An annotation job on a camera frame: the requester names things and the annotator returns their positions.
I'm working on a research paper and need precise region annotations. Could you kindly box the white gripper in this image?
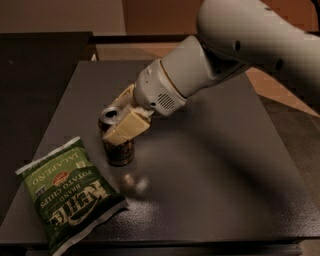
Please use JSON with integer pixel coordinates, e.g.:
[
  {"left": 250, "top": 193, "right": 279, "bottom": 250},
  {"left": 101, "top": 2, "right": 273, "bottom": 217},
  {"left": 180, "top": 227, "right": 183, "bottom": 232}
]
[{"left": 101, "top": 59, "right": 186, "bottom": 146}]

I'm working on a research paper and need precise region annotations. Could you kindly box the orange soda can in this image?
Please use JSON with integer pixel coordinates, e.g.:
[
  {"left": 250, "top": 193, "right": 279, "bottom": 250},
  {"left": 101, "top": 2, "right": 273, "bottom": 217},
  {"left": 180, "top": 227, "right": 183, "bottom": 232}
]
[{"left": 98, "top": 106, "right": 135, "bottom": 166}]

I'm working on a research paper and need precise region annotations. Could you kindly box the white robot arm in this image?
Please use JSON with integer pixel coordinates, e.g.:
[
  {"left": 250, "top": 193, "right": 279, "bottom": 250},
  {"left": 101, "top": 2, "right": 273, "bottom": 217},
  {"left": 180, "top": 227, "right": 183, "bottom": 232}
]
[{"left": 102, "top": 0, "right": 320, "bottom": 146}]

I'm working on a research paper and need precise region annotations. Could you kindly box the green jalapeno chip bag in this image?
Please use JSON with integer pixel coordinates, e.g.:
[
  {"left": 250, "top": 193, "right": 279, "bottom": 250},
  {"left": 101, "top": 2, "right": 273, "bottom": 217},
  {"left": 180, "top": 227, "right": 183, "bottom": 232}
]
[{"left": 16, "top": 137, "right": 127, "bottom": 256}]

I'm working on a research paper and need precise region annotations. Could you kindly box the dark side cabinet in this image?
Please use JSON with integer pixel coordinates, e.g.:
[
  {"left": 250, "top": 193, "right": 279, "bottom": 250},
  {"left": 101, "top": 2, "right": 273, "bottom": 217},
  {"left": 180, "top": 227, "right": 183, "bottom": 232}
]
[{"left": 0, "top": 32, "right": 96, "bottom": 223}]

